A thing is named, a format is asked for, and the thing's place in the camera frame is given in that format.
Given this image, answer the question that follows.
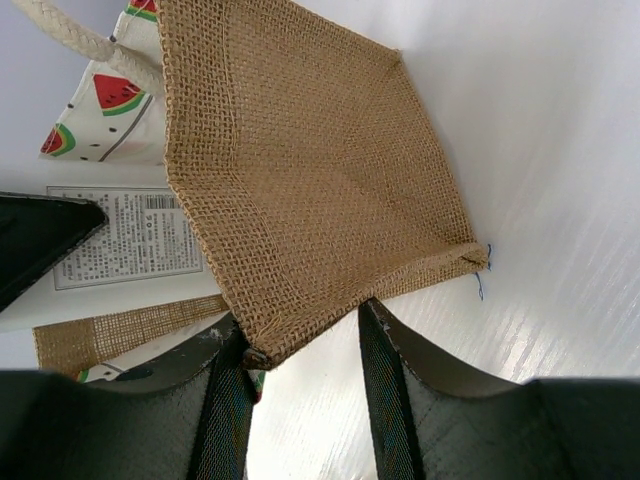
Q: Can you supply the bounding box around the burlap watermelon canvas bag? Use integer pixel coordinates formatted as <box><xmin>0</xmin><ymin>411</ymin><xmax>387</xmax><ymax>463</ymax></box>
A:
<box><xmin>19</xmin><ymin>1</ymin><xmax>489</xmax><ymax>371</ymax></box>

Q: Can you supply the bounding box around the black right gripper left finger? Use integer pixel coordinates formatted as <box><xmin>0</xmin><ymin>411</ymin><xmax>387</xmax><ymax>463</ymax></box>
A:
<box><xmin>1</xmin><ymin>314</ymin><xmax>254</xmax><ymax>479</ymax></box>

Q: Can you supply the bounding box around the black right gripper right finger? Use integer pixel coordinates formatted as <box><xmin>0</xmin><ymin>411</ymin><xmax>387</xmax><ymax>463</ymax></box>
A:
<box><xmin>358</xmin><ymin>298</ymin><xmax>639</xmax><ymax>479</ymax></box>

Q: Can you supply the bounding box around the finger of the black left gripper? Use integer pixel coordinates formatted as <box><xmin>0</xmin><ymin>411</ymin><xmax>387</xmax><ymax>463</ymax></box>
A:
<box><xmin>1</xmin><ymin>192</ymin><xmax>108</xmax><ymax>310</ymax></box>

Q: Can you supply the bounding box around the white bottle grey cap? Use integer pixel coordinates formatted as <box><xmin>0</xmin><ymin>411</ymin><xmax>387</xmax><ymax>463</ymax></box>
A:
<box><xmin>1</xmin><ymin>160</ymin><xmax>220</xmax><ymax>332</ymax></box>

